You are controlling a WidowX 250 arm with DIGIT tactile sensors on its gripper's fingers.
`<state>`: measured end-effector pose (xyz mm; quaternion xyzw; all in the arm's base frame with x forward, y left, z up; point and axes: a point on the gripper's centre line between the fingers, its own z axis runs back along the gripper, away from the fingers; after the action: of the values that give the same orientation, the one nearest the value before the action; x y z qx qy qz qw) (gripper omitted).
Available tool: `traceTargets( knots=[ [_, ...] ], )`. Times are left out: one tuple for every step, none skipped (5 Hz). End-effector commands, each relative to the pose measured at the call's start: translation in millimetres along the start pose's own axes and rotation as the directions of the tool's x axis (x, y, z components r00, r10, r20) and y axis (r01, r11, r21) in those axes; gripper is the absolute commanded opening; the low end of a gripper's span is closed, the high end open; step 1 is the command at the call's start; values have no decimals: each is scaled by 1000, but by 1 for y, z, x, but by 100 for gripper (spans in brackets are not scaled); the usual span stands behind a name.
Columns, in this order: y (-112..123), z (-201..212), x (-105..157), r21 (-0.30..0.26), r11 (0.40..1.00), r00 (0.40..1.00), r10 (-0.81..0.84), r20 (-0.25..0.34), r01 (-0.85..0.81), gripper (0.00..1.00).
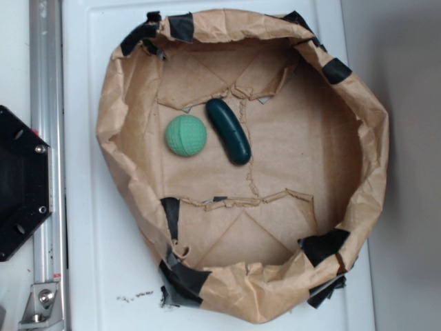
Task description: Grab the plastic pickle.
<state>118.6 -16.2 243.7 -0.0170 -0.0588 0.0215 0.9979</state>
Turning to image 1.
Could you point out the white plastic tray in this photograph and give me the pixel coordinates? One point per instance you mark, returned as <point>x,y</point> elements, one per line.
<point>114,281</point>

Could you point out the metal corner bracket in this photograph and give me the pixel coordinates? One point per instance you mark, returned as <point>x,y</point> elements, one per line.
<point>43,310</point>

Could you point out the dark green plastic pickle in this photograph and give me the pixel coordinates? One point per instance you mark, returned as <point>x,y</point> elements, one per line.
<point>230,131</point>

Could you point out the brown paper bag tray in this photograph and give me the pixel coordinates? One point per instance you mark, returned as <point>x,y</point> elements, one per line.
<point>252,240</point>

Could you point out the light green dimpled ball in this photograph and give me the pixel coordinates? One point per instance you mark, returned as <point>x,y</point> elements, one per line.
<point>186,135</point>

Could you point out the aluminium extrusion rail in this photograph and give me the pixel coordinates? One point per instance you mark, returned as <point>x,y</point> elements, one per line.
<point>46,97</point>

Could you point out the black hexagonal robot base plate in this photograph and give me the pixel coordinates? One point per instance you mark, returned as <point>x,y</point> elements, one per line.
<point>25,183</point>

